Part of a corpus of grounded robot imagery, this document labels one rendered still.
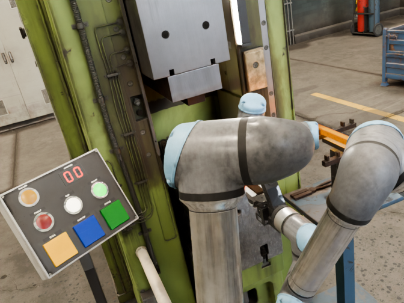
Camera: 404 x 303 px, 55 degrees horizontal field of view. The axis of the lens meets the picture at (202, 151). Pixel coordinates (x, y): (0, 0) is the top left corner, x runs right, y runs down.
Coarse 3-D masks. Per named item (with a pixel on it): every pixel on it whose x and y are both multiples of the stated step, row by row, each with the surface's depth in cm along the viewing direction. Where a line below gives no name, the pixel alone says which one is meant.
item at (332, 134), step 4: (320, 124) 165; (320, 128) 162; (324, 128) 161; (328, 128) 160; (324, 132) 159; (328, 132) 157; (332, 132) 156; (336, 132) 155; (328, 136) 158; (332, 136) 155; (336, 136) 153; (340, 136) 151; (344, 136) 150; (348, 136) 150; (336, 140) 153; (340, 140) 151; (344, 140) 149
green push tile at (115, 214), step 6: (114, 204) 128; (120, 204) 129; (102, 210) 125; (108, 210) 127; (114, 210) 128; (120, 210) 129; (108, 216) 126; (114, 216) 127; (120, 216) 128; (126, 216) 129; (108, 222) 125; (114, 222) 126; (120, 222) 128
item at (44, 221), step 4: (40, 216) 115; (44, 216) 116; (48, 216) 116; (36, 220) 114; (40, 220) 115; (44, 220) 115; (48, 220) 116; (40, 224) 114; (44, 224) 115; (48, 224) 116; (44, 228) 115
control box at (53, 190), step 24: (72, 168) 125; (96, 168) 130; (48, 192) 119; (72, 192) 123; (120, 192) 132; (24, 216) 113; (72, 216) 120; (96, 216) 125; (24, 240) 112; (48, 240) 114; (72, 240) 118; (96, 240) 122; (48, 264) 112
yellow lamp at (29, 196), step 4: (24, 192) 115; (28, 192) 115; (32, 192) 116; (24, 196) 114; (28, 196) 115; (32, 196) 116; (36, 196) 116; (24, 200) 114; (28, 200) 115; (32, 200) 115
